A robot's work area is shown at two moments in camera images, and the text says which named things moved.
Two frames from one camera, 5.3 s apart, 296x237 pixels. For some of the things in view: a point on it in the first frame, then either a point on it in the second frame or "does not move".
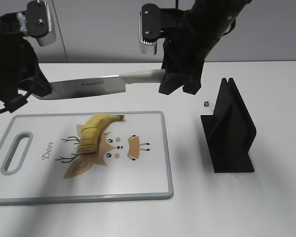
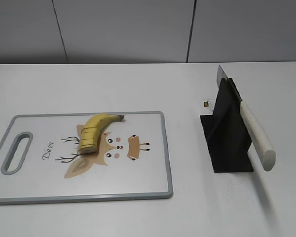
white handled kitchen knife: (100, 85) to (258, 138)
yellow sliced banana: (90, 131) does not move
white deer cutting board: (37, 161) does not move
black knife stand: (230, 132) does not move
